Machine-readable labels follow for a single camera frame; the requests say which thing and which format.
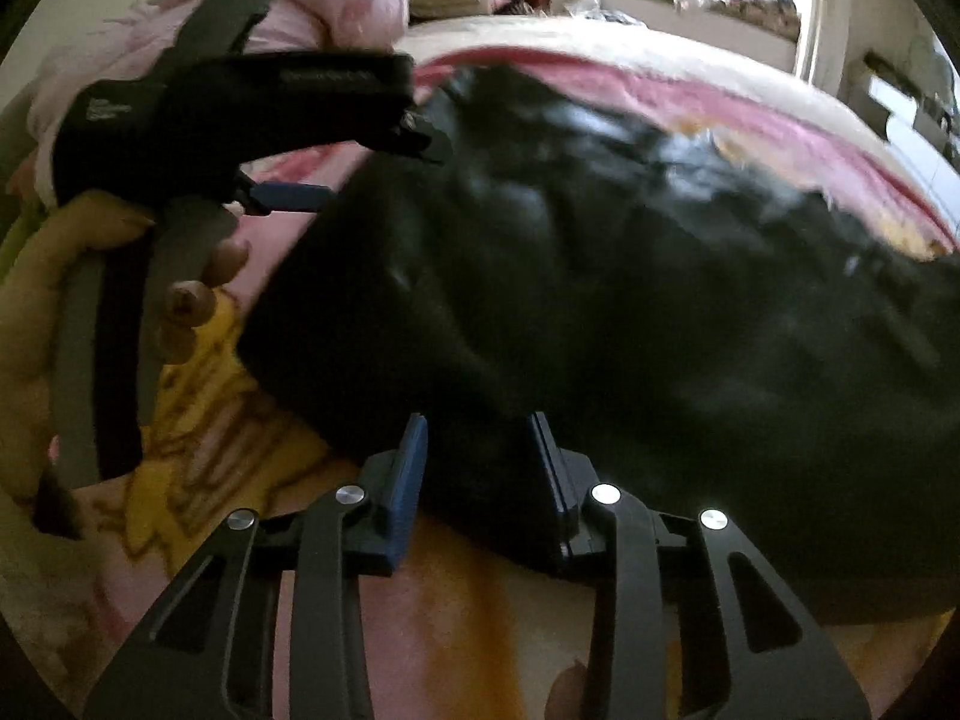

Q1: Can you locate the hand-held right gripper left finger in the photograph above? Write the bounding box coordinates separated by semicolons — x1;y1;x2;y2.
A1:
82;412;430;720

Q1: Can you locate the pink floral quilt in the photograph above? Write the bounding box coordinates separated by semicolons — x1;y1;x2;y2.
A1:
28;0;412;205

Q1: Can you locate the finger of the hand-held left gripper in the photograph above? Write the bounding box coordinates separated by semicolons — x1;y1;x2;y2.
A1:
231;171;336;216
385;107;455;167

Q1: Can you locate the grey gripper hand strap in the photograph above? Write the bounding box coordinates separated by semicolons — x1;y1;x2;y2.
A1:
52;0;291;482

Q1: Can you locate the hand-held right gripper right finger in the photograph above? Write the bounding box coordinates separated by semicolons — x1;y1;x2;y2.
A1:
527;411;872;720

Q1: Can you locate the green cloth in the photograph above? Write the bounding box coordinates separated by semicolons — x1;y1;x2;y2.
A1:
0;199;47;267

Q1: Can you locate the pink printed blanket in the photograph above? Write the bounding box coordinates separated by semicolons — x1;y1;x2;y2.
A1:
0;37;960;720

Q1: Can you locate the person's left hand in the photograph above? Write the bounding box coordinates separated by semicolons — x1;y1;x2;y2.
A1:
0;191;254;535

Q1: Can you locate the clutter on windowsill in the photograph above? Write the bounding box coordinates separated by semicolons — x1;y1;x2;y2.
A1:
600;0;802;42

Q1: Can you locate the black leather jacket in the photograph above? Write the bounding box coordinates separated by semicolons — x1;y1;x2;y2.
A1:
236;64;960;625

